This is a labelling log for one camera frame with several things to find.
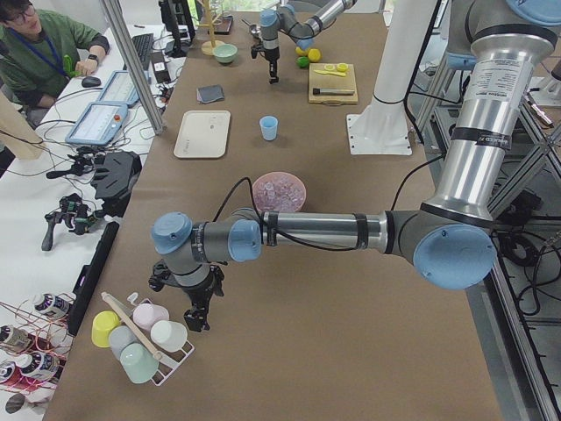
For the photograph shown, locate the yellow cup in rack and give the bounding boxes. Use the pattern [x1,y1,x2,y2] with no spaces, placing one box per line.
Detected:
[91,310,121,348]

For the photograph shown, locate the black monitor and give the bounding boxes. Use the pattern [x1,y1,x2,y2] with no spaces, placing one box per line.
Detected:
[158,0,195,58]

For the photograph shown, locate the grey cup in rack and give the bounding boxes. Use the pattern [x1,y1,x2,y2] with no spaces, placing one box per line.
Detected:
[109,325,137,360]

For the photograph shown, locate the cream rabbit serving tray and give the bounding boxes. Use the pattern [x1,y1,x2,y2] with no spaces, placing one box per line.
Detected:
[174,111,231,159]

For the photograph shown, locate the white cup in rack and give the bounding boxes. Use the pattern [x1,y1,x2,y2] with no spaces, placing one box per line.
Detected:
[150,320,188,353]

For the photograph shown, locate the light blue plastic cup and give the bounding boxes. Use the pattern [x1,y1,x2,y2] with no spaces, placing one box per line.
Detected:
[259,115,279,141]

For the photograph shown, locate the steel muddler black tip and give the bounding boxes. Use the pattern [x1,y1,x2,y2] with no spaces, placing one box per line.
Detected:
[312,88,355,96]

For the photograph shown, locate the pink cup in rack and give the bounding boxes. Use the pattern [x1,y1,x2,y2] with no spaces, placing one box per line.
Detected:
[132,303,169,332]

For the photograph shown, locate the seated person green sweater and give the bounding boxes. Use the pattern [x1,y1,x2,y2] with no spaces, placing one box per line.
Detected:
[1,1,110,109]

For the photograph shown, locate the pink bowl of ice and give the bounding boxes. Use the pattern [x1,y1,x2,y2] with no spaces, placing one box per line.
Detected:
[252,172,307,212]

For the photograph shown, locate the yellow plastic knife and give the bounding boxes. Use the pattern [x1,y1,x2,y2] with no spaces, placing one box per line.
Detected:
[313,69,347,77]

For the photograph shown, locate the metal ice scoop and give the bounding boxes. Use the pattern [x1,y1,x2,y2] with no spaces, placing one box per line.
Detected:
[241,18,261,39]

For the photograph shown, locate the black computer mouse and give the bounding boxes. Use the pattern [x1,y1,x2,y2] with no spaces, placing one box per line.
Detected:
[82,76,102,88]

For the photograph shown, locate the aluminium frame post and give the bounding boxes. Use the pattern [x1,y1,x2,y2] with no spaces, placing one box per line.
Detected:
[101,0,165,135]

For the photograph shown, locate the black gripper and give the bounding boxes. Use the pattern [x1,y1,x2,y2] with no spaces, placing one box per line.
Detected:
[148,260,224,332]
[251,38,280,84]

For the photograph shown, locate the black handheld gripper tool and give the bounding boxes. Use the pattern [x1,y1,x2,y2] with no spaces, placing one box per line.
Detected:
[41,193,106,251]

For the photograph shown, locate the black keyboard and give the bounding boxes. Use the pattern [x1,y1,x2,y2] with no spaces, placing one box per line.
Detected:
[131,33,154,71]

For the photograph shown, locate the white wire cup rack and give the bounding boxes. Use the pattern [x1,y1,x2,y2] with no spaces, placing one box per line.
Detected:
[101,292,195,387]

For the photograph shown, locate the mint cup in rack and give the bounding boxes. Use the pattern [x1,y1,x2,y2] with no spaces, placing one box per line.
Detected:
[119,343,159,384]

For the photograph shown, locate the blue teach pendant upper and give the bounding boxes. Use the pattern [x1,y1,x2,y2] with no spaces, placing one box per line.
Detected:
[65,101,128,146]

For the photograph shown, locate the yellow lemon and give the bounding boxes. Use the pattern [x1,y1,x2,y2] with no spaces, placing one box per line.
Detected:
[295,46,309,56]
[308,48,322,63]

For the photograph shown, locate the wooden cup stand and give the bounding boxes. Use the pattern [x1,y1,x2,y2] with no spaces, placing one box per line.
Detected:
[196,0,224,56]

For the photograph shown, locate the mint green bowl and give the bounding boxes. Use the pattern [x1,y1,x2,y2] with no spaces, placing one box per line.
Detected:
[213,43,238,65]

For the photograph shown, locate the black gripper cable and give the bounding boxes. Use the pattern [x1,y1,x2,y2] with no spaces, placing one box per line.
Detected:
[212,175,369,253]

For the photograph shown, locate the red wire bottle rack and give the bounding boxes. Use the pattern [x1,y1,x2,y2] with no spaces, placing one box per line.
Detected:
[1,293,75,396]

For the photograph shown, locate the green lime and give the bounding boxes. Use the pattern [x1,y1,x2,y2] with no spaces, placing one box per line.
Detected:
[296,57,309,68]

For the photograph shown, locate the grey folded cloth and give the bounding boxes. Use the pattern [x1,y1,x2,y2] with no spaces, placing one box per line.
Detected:
[196,84,224,104]

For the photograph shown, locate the black device on desk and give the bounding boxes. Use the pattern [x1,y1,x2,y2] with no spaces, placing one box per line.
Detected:
[90,151,142,217]

